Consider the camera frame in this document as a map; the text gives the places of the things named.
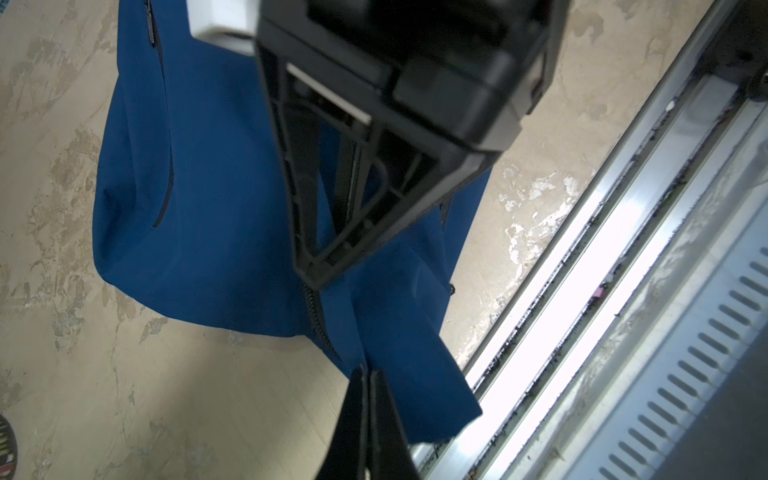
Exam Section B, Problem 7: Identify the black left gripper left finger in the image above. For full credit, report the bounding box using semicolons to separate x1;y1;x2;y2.
316;368;369;480

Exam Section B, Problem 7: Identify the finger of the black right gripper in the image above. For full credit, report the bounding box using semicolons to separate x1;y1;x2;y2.
256;44;384;288
323;130;498;282

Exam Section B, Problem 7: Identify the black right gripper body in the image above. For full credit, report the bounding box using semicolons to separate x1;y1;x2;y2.
257;1;570;152

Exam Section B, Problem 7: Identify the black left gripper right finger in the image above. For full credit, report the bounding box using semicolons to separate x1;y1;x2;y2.
368;370;420;480

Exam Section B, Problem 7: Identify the blue zip jacket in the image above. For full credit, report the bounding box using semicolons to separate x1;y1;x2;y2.
93;1;488;443

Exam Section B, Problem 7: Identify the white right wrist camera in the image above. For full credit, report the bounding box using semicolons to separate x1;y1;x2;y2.
186;0;261;57

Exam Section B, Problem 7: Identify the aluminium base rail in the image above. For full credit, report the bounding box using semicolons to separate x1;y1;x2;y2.
413;1;767;479

